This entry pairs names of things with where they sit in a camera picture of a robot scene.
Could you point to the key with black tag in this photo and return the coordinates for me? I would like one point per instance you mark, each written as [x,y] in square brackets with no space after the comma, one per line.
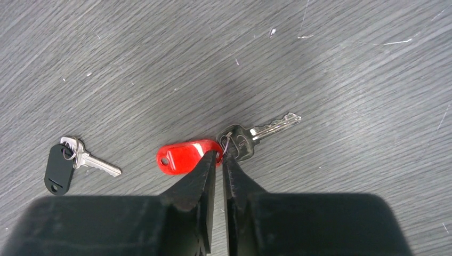
[67,156]

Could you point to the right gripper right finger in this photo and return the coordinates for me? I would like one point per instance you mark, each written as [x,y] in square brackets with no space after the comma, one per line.
[238,187]

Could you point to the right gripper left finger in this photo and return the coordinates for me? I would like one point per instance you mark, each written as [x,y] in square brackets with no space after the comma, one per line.
[188,225]

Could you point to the key with red tag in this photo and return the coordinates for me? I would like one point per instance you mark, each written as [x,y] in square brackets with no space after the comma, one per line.
[236,140]

